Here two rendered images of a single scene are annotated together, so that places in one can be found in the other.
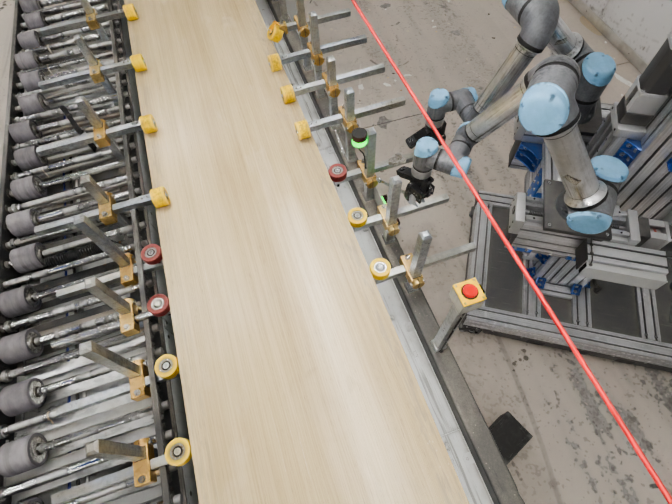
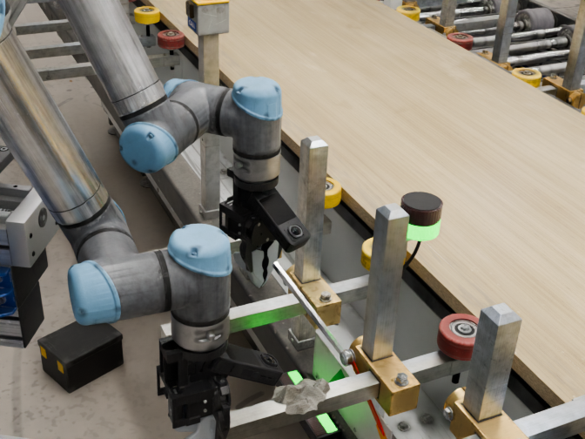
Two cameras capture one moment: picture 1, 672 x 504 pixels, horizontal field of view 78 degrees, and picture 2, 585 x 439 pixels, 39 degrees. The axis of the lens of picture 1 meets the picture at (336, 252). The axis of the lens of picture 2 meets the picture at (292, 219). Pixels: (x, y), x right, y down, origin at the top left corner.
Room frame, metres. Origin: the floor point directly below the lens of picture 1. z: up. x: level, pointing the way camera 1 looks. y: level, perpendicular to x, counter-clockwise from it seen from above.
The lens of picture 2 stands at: (2.13, -0.53, 1.71)
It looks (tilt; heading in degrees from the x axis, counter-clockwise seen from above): 31 degrees down; 168
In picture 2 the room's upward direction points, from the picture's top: 3 degrees clockwise
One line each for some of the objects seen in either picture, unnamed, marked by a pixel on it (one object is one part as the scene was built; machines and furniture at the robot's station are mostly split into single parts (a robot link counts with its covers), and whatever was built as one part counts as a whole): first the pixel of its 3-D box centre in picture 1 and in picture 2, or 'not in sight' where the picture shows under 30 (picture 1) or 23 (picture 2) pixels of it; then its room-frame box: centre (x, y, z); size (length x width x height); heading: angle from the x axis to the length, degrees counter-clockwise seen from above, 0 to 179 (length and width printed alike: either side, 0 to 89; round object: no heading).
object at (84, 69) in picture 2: not in sight; (106, 67); (-0.23, -0.59, 0.83); 0.44 x 0.03 x 0.04; 104
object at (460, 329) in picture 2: (337, 177); (460, 354); (1.18, -0.04, 0.85); 0.08 x 0.08 x 0.11
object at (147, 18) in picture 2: not in sight; (147, 25); (-0.52, -0.46, 0.85); 0.08 x 0.08 x 0.11
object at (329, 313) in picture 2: (388, 219); (312, 293); (0.95, -0.23, 0.83); 0.14 x 0.06 x 0.05; 14
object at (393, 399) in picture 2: (366, 173); (384, 372); (1.19, -0.17, 0.85); 0.14 x 0.06 x 0.05; 14
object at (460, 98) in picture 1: (462, 101); (116, 280); (1.29, -0.56, 1.12); 0.11 x 0.11 x 0.08; 11
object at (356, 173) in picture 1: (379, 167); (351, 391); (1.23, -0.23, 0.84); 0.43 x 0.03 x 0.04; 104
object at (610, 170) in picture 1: (600, 179); not in sight; (0.79, -0.88, 1.21); 0.13 x 0.12 x 0.14; 148
